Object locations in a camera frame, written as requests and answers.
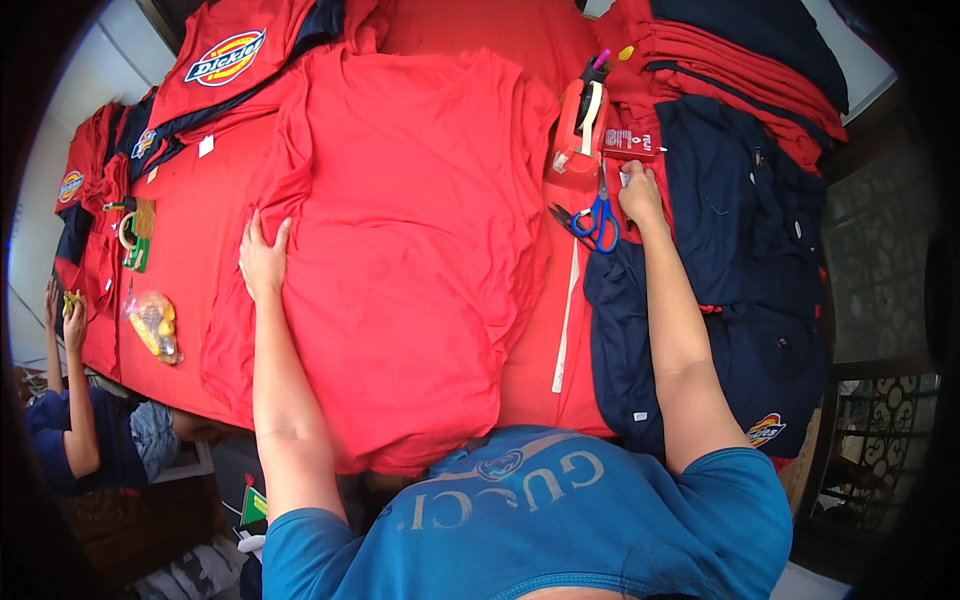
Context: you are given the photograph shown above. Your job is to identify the person's right hand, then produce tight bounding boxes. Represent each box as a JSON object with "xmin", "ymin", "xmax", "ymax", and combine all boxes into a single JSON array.
[{"xmin": 618, "ymin": 159, "xmax": 667, "ymax": 229}]

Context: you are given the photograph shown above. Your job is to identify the person's left hand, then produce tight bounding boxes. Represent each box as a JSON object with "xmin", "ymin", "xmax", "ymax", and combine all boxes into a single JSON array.
[{"xmin": 238, "ymin": 209, "xmax": 293, "ymax": 303}]

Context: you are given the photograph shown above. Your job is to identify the plain red t-shirt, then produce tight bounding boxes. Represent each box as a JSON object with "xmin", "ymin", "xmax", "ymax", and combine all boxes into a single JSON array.
[{"xmin": 199, "ymin": 46, "xmax": 562, "ymax": 477}]

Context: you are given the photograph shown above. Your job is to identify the small red box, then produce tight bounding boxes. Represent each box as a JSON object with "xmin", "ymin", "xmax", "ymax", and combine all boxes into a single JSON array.
[{"xmin": 601, "ymin": 127, "xmax": 664, "ymax": 161}]

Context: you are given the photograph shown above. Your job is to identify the black thread snips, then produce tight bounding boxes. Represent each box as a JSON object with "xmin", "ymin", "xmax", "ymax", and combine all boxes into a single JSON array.
[{"xmin": 548, "ymin": 203, "xmax": 597, "ymax": 252}]

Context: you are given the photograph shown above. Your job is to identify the red tape dispenser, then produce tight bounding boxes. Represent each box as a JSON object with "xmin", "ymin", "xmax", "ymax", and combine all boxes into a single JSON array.
[{"xmin": 545, "ymin": 60, "xmax": 612, "ymax": 193}]

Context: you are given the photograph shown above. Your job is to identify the pile of navy shirts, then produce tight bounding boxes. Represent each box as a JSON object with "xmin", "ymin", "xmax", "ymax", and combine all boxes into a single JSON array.
[{"xmin": 583, "ymin": 95, "xmax": 831, "ymax": 460}]

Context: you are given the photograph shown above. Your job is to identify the clear bag of yellow items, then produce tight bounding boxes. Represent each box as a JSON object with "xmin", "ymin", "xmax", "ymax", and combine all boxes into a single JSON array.
[{"xmin": 121, "ymin": 291, "xmax": 183, "ymax": 367}]

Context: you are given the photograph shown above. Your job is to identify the green tape dispenser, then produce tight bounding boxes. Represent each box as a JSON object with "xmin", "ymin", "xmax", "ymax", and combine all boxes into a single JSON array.
[{"xmin": 102, "ymin": 195, "xmax": 157, "ymax": 274}]

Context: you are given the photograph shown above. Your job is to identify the stack of red shirts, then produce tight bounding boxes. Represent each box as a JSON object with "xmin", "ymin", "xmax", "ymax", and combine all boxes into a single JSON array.
[{"xmin": 596, "ymin": 0, "xmax": 850, "ymax": 175}]

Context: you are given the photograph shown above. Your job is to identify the white measuring strip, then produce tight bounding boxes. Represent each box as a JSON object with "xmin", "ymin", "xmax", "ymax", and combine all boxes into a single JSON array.
[{"xmin": 551, "ymin": 237, "xmax": 582, "ymax": 395}]

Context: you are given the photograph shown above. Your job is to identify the heap of red logo shirts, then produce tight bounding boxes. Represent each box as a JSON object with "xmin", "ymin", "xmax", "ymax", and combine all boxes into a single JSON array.
[{"xmin": 52, "ymin": 90, "xmax": 160, "ymax": 380}]

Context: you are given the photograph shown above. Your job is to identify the red navy shirt with logo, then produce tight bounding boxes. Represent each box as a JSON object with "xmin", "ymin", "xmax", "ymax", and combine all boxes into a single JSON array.
[{"xmin": 141, "ymin": 0, "xmax": 348, "ymax": 177}]

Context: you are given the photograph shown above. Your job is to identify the green and red packet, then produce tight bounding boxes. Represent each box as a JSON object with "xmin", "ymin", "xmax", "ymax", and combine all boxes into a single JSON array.
[{"xmin": 238, "ymin": 474, "xmax": 270, "ymax": 543}]

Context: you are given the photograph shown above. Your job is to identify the person's body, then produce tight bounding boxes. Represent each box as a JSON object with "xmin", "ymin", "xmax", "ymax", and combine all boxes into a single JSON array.
[{"xmin": 253, "ymin": 361, "xmax": 795, "ymax": 600}]

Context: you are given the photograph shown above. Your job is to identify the black iron window grille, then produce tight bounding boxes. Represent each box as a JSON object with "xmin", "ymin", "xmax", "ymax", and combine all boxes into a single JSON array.
[{"xmin": 813, "ymin": 366, "xmax": 942, "ymax": 535}]

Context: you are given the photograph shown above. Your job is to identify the blue handled scissors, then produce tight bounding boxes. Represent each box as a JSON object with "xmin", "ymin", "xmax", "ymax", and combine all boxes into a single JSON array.
[{"xmin": 570, "ymin": 161, "xmax": 621, "ymax": 255}]

